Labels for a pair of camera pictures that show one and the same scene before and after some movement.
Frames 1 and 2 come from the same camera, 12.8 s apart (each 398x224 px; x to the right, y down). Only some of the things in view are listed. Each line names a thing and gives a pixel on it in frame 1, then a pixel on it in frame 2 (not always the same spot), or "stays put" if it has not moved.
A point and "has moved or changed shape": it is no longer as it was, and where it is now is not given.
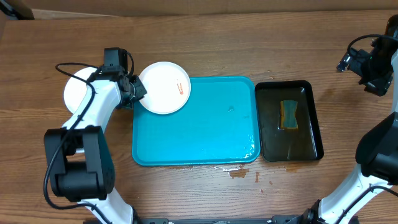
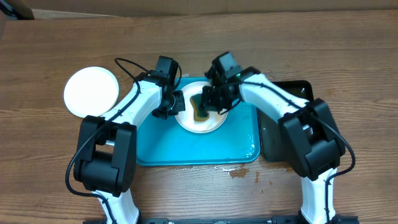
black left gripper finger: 140,90 to 180,101
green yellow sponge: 288,118 has moved or changed shape
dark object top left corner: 16,10 stays put
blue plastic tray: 219,124 stays put
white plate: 168,88 has moved or changed shape
